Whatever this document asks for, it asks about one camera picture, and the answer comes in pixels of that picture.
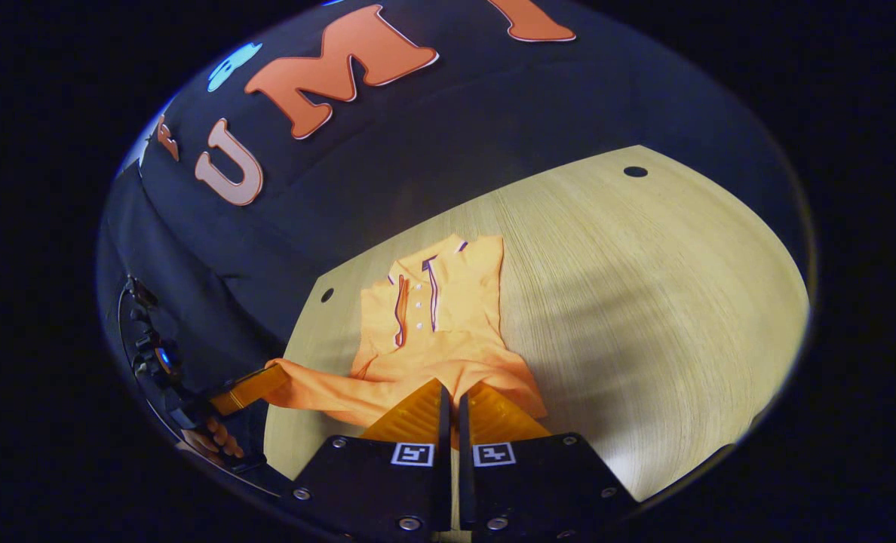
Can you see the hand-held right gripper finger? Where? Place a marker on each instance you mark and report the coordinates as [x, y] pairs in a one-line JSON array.
[[445, 422], [464, 445]]

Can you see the black camera stand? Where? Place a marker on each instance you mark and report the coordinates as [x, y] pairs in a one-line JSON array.
[[158, 354]]

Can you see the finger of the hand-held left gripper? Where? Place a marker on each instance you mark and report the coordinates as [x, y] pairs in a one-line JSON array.
[[248, 388]]

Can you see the orange T-shirt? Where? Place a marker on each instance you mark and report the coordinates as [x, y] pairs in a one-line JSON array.
[[455, 339]]

